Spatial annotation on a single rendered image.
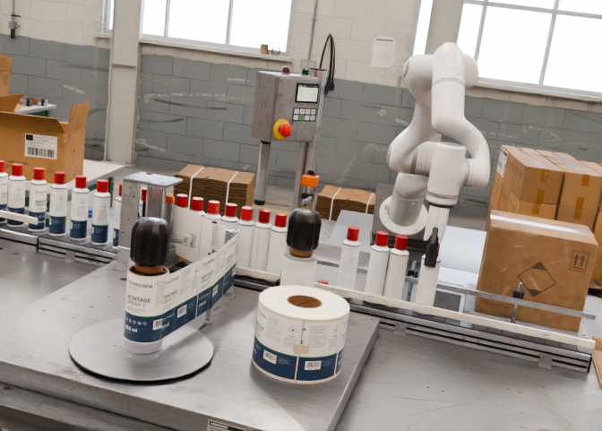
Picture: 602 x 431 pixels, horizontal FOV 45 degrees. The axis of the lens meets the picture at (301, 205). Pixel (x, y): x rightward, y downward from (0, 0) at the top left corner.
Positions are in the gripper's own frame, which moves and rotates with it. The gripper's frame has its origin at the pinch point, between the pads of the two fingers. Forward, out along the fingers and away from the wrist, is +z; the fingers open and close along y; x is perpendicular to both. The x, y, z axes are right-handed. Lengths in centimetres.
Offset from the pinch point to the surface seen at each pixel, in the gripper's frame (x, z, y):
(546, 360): 33.8, 20.0, 6.1
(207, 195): -210, 88, -361
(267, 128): -51, -28, 0
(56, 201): -116, 4, 2
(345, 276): -22.6, 9.5, 2.7
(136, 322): -55, 8, 64
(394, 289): -8.4, 10.5, 2.4
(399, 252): -8.6, -0.3, 1.9
